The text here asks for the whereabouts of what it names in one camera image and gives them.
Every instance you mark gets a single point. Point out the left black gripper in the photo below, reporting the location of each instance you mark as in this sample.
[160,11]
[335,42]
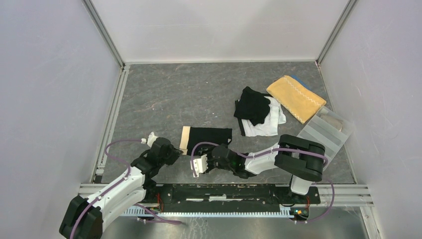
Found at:
[175,153]

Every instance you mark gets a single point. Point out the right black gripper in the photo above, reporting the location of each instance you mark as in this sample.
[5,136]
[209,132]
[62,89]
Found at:
[209,167]

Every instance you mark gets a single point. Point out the black underwear beige waistband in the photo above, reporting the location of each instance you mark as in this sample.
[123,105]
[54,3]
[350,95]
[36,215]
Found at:
[191,136]

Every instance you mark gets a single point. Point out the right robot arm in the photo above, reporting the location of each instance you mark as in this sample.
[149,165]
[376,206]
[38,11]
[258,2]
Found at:
[305,160]

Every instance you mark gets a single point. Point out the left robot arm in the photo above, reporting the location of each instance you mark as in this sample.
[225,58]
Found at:
[88,217]

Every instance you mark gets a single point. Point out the black crumpled underwear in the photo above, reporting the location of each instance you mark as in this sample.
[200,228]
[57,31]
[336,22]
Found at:
[252,106]

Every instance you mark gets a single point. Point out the white underwear black waistband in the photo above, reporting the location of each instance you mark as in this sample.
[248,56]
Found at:
[270,125]

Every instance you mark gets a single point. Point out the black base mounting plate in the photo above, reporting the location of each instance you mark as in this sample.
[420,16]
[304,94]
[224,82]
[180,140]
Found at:
[227,198]

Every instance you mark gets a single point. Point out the folded yellow towel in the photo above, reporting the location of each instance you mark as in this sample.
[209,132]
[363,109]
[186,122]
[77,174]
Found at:
[302,103]

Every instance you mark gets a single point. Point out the blue cloth under towel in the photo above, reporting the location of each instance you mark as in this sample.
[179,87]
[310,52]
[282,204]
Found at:
[300,81]

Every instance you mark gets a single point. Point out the clear plastic organizer box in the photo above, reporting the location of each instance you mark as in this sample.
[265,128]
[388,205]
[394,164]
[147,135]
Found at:
[330,130]

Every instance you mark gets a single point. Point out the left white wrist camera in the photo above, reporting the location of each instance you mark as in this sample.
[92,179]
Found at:
[149,140]

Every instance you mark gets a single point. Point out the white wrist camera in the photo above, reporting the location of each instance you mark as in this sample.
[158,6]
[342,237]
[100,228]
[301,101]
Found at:
[149,140]
[200,166]

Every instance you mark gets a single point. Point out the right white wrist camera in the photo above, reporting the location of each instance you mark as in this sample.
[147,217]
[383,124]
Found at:
[200,166]

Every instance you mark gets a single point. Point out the aluminium frame rail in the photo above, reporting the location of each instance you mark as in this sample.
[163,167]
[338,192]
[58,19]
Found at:
[336,195]

